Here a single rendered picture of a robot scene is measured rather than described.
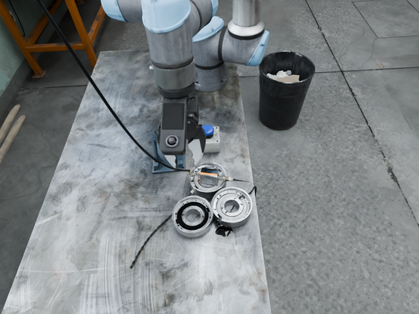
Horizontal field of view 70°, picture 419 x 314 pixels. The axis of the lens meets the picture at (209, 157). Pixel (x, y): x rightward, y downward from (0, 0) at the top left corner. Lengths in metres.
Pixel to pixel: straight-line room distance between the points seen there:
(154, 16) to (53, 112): 2.18
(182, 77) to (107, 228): 0.48
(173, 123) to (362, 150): 1.74
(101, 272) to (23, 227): 1.27
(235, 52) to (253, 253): 0.63
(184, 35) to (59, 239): 0.61
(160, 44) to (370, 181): 1.69
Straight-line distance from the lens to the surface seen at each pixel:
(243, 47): 1.02
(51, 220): 0.94
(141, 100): 1.16
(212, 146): 0.91
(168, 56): 0.52
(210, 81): 1.13
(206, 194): 0.81
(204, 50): 1.07
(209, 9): 0.61
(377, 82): 2.75
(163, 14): 0.50
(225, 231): 0.79
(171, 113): 0.56
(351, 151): 2.14
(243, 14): 0.98
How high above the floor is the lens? 1.52
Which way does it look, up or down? 51 degrees down
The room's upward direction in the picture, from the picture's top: 5 degrees counter-clockwise
